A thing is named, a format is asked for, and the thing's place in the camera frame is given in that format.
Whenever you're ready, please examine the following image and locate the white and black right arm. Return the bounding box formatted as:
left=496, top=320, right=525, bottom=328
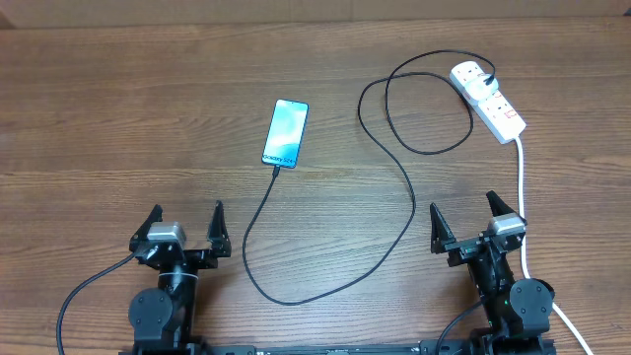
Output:
left=421, top=190, right=557, bottom=355

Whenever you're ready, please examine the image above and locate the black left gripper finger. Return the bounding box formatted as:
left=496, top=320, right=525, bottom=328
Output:
left=207, top=200, right=232, bottom=257
left=129, top=204, right=163, bottom=249

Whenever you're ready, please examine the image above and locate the black USB-C charger cable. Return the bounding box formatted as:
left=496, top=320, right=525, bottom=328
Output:
left=241, top=48, right=498, bottom=307

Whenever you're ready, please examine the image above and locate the white charger adapter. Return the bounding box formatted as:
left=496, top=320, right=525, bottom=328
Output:
left=464, top=74, right=499, bottom=106

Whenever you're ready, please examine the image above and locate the white power strip cord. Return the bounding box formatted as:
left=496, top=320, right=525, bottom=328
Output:
left=512, top=136, right=596, bottom=355

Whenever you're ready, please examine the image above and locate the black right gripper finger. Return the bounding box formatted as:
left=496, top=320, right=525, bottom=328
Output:
left=486, top=190, right=515, bottom=217
left=430, top=203, right=456, bottom=254

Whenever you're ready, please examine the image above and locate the white power strip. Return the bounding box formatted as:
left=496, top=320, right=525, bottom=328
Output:
left=450, top=61, right=526, bottom=144

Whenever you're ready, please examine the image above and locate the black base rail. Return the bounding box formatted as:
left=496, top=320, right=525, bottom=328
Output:
left=118, top=339, right=557, bottom=355

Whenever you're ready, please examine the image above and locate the Samsung Galaxy smartphone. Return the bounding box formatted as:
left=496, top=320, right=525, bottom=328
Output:
left=261, top=99, right=310, bottom=169

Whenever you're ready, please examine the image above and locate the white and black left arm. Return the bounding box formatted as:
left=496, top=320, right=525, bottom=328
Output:
left=128, top=201, right=232, bottom=355

